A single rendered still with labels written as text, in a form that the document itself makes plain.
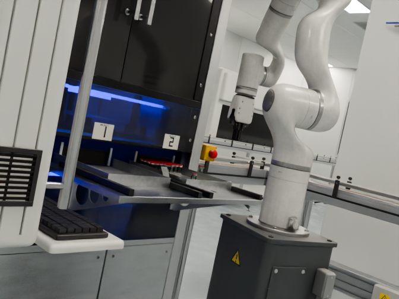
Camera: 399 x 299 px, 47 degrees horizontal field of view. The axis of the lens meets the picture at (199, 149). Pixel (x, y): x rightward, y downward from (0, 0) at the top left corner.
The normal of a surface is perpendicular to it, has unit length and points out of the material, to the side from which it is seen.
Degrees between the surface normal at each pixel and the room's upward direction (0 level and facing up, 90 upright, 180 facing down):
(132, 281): 90
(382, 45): 90
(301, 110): 101
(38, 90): 90
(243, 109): 92
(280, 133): 127
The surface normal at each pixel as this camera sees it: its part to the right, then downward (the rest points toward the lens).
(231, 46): 0.70, 0.18
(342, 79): -0.68, -0.10
